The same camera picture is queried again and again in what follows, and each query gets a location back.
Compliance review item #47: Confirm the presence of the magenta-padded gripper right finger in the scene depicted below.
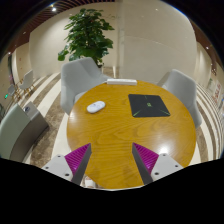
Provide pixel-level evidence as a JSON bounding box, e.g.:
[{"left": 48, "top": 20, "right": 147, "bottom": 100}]
[{"left": 131, "top": 142, "right": 184, "bottom": 186}]

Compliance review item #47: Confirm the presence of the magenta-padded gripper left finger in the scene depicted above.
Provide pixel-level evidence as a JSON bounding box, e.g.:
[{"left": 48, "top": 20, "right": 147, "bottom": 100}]
[{"left": 41, "top": 143, "right": 92, "bottom": 186}]

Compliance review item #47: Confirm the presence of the white cartoon-print computer mouse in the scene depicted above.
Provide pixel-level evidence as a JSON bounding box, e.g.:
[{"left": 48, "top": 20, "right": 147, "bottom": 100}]
[{"left": 86, "top": 100, "right": 106, "bottom": 114}]

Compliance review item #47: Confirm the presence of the black square mouse pad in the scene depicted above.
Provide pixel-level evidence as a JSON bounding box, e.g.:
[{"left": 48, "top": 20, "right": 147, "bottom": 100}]
[{"left": 128, "top": 93, "right": 171, "bottom": 119}]

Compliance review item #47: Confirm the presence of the grey upholstered armchair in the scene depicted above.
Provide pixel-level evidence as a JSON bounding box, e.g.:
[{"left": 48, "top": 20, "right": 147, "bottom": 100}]
[
  {"left": 60, "top": 56, "right": 113, "bottom": 115},
  {"left": 157, "top": 68, "right": 203, "bottom": 129}
]

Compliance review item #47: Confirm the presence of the white power strip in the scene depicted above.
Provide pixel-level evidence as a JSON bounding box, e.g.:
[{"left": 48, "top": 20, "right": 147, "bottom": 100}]
[{"left": 106, "top": 78, "right": 138, "bottom": 86}]

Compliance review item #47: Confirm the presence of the white chair with wooden legs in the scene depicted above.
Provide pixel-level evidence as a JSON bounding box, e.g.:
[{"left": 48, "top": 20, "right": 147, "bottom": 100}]
[{"left": 18, "top": 69, "right": 35, "bottom": 96}]

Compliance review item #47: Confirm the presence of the green potted plant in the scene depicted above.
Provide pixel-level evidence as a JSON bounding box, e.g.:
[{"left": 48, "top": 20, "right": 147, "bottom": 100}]
[{"left": 57, "top": 8, "right": 115, "bottom": 69}]

